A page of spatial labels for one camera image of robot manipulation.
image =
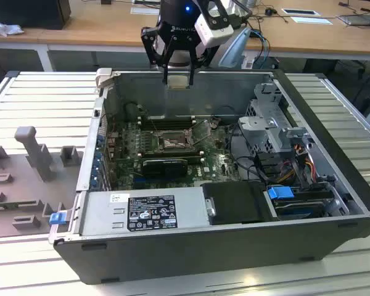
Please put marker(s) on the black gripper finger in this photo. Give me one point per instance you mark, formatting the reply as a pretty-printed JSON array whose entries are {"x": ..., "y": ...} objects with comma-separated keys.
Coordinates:
[
  {"x": 166, "y": 72},
  {"x": 192, "y": 74}
]

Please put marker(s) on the silver topped CPU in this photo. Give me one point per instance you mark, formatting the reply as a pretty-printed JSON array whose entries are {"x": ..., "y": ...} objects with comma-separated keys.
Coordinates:
[{"x": 179, "y": 82}]

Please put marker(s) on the thin metal locking lever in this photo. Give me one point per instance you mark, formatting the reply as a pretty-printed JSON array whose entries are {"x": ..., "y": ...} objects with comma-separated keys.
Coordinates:
[{"x": 153, "y": 124}]

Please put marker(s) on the black RAM slot row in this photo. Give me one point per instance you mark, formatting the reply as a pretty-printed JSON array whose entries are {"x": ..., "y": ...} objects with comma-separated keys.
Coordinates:
[
  {"x": 172, "y": 152},
  {"x": 172, "y": 122}
]

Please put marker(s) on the CPU socket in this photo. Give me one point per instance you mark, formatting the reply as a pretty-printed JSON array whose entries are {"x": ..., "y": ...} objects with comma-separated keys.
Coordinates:
[{"x": 172, "y": 142}]

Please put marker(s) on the pale blue teach pendant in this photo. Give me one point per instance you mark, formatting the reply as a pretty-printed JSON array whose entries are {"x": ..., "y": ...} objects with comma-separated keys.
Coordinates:
[{"x": 234, "y": 52}]

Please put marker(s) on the light wooden desk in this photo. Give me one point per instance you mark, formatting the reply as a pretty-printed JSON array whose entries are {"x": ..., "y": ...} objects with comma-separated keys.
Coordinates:
[{"x": 95, "y": 24}]

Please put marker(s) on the green RAM stick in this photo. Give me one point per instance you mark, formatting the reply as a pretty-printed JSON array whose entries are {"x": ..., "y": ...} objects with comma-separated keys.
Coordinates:
[{"x": 192, "y": 157}]

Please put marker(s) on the grey metal drive cage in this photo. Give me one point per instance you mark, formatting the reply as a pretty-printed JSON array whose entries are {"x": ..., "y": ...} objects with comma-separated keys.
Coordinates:
[{"x": 265, "y": 129}]

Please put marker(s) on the green motherboard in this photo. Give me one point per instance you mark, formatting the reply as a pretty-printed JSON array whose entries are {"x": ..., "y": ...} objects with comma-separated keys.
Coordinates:
[{"x": 216, "y": 166}]

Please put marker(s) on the black plastic shroud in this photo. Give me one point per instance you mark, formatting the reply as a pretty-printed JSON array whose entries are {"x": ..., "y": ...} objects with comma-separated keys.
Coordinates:
[{"x": 234, "y": 200}]

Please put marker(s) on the blue disk carrier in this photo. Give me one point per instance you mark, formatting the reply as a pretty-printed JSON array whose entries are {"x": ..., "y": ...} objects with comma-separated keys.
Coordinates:
[{"x": 279, "y": 192}]

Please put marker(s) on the black box on desk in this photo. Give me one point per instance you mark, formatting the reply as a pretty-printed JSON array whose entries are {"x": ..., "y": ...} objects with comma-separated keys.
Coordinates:
[{"x": 27, "y": 12}]

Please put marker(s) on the grey power supply unit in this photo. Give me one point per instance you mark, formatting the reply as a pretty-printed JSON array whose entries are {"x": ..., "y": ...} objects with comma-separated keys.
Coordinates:
[{"x": 98, "y": 212}]

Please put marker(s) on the crumpled white paper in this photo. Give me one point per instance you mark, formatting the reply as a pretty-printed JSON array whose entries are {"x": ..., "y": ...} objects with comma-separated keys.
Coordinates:
[{"x": 6, "y": 29}]

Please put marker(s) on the hard disk drive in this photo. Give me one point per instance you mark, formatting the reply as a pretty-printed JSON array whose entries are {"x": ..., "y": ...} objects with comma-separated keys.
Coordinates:
[{"x": 296, "y": 209}]

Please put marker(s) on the grey flat tray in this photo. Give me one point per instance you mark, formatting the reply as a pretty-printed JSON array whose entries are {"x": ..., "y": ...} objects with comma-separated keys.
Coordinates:
[{"x": 357, "y": 19}]

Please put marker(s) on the blue plastic latch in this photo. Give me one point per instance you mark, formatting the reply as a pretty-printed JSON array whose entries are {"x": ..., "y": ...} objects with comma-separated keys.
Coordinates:
[{"x": 57, "y": 218}]

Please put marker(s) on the grey parts rack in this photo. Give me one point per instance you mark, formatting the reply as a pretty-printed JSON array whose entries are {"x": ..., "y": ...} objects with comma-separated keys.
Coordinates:
[{"x": 18, "y": 185}]

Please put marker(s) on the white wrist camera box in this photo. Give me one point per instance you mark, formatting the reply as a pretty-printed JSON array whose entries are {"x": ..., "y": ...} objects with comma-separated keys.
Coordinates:
[{"x": 214, "y": 32}]

